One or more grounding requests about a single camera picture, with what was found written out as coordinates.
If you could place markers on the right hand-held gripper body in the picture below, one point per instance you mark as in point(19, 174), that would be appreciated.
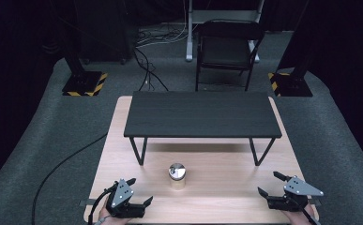
point(301, 188)

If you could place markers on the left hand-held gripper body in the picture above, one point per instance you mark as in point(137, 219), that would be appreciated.
point(122, 193)

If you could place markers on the person's left hand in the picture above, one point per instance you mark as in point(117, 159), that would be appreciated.
point(110, 219)

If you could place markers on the person's right hand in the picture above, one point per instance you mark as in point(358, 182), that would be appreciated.
point(299, 217)

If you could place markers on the black stand with striped base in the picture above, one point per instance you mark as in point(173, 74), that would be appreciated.
point(83, 83)
point(291, 85)

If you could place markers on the black shelf with metal legs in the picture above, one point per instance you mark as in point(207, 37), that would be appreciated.
point(201, 114)

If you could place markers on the black folding chair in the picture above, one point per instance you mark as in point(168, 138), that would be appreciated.
point(226, 47)

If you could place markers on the black wheeled cabinet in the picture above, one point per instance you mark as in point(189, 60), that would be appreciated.
point(107, 31)

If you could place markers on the white metal desk frame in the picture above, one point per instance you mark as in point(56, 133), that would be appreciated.
point(189, 34)

